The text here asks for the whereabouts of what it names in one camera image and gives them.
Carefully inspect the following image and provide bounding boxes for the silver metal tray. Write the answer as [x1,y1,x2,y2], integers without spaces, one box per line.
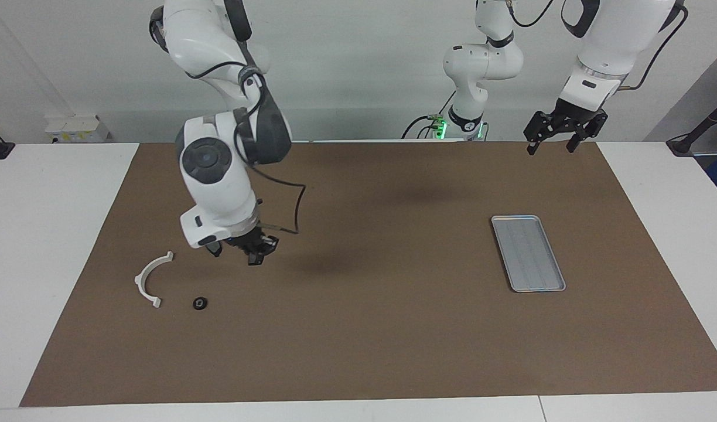
[491,215,567,293]

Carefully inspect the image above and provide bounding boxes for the black stand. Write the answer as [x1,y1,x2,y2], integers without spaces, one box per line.
[666,93,717,156]

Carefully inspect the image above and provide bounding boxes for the brown table mat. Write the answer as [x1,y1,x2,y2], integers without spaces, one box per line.
[19,141,717,408]

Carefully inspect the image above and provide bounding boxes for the white box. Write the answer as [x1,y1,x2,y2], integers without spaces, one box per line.
[45,114,110,144]

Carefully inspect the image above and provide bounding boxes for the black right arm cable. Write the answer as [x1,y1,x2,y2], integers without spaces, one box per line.
[234,59,308,236]

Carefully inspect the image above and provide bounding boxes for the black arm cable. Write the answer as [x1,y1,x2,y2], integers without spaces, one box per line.
[508,0,687,92]
[234,59,308,236]

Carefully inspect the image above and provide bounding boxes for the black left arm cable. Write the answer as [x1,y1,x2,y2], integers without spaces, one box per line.
[508,0,687,92]

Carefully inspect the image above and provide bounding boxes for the white semicircular bracket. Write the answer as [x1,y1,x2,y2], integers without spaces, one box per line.
[134,251,175,309]

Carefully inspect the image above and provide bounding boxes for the left base cable connectors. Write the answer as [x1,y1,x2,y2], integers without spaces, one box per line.
[401,88,457,141]

